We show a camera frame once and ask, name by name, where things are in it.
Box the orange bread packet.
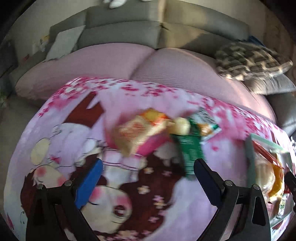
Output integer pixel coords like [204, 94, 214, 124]
[112, 108, 171, 157]

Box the yellow snack packet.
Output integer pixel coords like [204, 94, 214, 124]
[268, 164, 285, 198]

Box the light grey small cushion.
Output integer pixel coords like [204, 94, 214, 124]
[45, 25, 85, 61]

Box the grey sofa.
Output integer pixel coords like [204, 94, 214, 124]
[9, 1, 295, 133]

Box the green white cracker packet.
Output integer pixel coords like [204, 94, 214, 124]
[191, 108, 222, 143]

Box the grey pillow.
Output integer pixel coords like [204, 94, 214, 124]
[243, 74, 295, 95]

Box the pink sofa seat cover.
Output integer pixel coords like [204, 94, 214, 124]
[10, 43, 276, 121]

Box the red snack packet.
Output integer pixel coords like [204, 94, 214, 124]
[252, 141, 283, 169]

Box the husky plush toy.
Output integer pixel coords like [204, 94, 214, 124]
[102, 0, 153, 10]

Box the mint green tray box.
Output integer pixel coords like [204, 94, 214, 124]
[245, 133, 295, 228]

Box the dark green wafer packet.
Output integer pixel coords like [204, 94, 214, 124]
[171, 118, 204, 178]

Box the cream round bun packet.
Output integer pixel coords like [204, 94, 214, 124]
[167, 117, 191, 136]

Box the leopard pattern pillow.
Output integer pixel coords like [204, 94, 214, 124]
[215, 42, 293, 81]

